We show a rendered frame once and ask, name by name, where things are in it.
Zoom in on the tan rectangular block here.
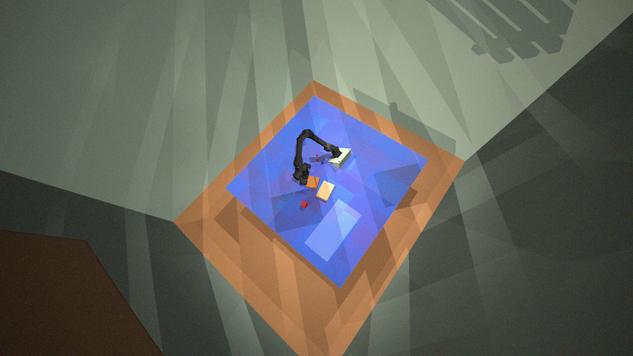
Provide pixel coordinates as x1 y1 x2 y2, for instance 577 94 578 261
316 181 335 201

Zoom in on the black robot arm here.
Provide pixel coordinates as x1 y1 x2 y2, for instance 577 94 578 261
293 129 342 181

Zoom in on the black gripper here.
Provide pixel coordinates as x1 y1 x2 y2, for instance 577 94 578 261
299 164 311 185

